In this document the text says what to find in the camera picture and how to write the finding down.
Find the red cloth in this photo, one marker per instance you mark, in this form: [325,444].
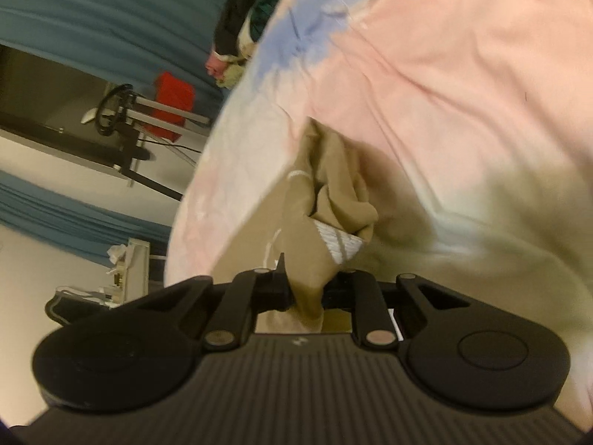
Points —
[173,102]

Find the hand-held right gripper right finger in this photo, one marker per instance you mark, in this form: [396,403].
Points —
[340,294]

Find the wide blue curtain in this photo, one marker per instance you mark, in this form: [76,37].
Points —
[116,4]

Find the black floor pole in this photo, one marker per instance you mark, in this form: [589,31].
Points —
[153,183]

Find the pile of mixed clothes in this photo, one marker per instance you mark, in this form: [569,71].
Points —
[236,18]

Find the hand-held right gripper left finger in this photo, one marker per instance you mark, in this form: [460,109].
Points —
[271,291]

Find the black framed vanity mirror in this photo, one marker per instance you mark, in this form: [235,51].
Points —
[69,308]

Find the white tissue box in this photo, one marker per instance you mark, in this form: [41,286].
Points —
[116,257]

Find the white dressing desk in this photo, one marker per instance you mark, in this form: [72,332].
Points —
[136,273]

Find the narrow blue curtain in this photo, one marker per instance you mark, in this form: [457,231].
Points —
[69,213]

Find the tan t-shirt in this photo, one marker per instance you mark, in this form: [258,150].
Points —
[305,204]

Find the pastel tie-dye blanket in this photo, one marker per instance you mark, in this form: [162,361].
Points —
[463,79]

